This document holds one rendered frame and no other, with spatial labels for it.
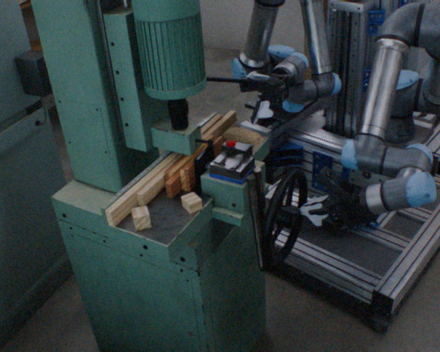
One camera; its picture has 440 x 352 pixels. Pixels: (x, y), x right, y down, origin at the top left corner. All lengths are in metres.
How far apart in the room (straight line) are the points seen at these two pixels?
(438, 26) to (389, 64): 0.15
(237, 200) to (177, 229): 0.19
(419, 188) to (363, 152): 0.19
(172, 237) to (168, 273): 0.27
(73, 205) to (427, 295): 1.60
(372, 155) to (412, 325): 1.18
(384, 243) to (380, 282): 0.25
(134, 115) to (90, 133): 0.18
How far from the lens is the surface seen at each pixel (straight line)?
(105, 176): 1.67
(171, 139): 1.51
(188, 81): 1.37
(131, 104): 1.49
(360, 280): 2.16
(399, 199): 1.23
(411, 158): 1.30
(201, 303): 1.58
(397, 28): 1.44
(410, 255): 2.31
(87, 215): 1.66
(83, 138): 1.64
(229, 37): 5.13
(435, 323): 2.38
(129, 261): 1.66
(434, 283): 2.55
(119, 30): 1.42
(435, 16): 1.44
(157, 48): 1.34
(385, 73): 1.39
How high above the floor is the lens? 1.74
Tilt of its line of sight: 34 degrees down
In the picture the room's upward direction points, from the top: 5 degrees counter-clockwise
